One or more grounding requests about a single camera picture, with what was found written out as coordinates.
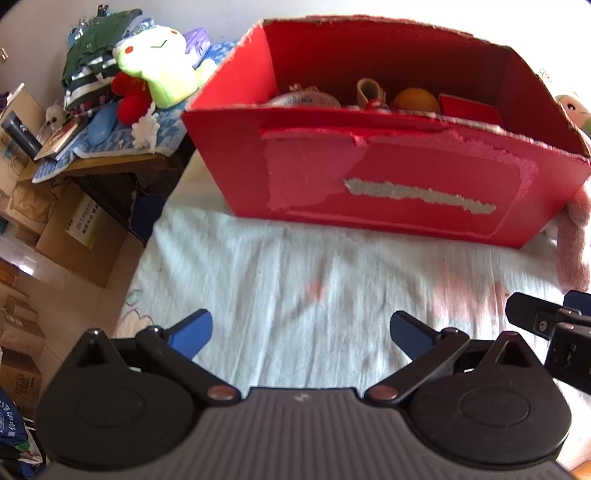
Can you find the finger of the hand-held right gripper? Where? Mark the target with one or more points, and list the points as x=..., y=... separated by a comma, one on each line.
x=570, y=353
x=531, y=311

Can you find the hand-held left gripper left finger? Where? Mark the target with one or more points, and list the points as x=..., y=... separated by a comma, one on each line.
x=189, y=332

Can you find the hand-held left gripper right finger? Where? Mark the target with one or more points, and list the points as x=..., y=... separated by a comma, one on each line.
x=411, y=334

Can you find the red cardboard box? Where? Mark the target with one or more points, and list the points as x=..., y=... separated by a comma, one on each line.
x=392, y=194

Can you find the pink plush toy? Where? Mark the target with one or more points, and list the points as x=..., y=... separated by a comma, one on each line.
x=575, y=240

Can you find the printed bed sheet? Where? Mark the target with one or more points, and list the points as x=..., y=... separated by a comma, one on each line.
x=286, y=277

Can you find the large cardboard box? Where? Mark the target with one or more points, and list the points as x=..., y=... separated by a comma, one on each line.
x=85, y=235

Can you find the wooden desk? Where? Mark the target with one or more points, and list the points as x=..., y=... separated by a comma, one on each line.
x=106, y=164

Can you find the green white-faced plush toy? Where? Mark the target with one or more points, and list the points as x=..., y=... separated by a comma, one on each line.
x=575, y=110

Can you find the white fluffy toy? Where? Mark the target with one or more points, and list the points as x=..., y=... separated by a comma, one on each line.
x=147, y=129

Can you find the blue white patterned cloth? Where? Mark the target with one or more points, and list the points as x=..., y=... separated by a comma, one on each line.
x=124, y=134

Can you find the small red box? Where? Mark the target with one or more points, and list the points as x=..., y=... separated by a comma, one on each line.
x=468, y=110

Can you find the blue oval object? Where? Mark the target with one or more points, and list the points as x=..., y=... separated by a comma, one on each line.
x=102, y=123

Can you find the small red white toy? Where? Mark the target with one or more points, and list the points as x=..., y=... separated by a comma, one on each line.
x=377, y=105

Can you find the orange fruit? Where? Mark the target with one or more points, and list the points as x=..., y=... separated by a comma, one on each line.
x=415, y=100

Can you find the book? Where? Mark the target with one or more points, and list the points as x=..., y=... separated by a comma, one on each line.
x=57, y=138

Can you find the red plush toy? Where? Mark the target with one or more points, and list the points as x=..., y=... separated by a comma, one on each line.
x=131, y=94

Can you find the small white figurine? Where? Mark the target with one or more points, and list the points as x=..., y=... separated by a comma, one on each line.
x=56, y=115

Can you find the white plastic bag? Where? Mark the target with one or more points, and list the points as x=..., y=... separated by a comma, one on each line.
x=304, y=99

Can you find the light green frog plush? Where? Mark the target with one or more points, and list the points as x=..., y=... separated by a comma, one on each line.
x=157, y=60

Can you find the pile of folded clothes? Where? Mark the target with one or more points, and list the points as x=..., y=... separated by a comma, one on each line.
x=92, y=50

